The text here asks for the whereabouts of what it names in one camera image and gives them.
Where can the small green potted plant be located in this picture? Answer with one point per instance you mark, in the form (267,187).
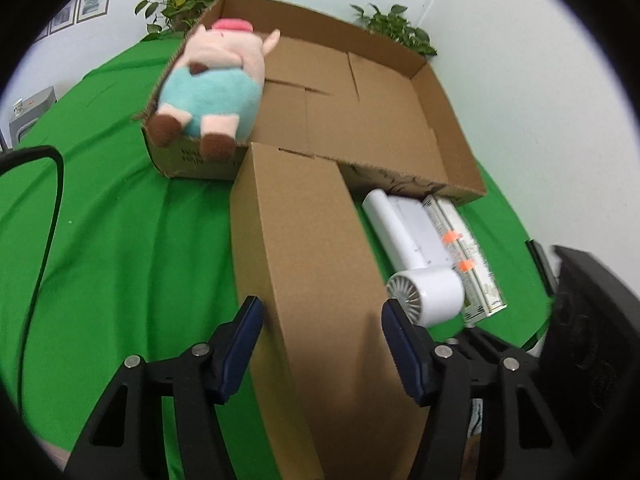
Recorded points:
(395,25)

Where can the long cardboard box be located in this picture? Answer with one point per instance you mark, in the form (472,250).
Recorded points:
(305,270)

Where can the large cardboard box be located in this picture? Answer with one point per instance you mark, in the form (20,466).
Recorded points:
(380,125)

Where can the white handheld appliance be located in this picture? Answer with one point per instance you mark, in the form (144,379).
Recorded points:
(420,242)

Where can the grey office machine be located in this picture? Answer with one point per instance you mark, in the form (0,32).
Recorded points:
(32,112)

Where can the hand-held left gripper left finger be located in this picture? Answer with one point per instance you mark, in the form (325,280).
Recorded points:
(243,342)

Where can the green tablecloth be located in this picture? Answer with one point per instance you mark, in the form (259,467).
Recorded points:
(125,240)

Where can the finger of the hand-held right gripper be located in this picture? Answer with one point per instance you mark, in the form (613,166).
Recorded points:
(495,344)

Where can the pink pig plush toy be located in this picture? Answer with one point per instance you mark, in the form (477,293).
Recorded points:
(215,90)

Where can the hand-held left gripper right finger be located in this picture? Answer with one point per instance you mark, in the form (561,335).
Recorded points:
(400,352)

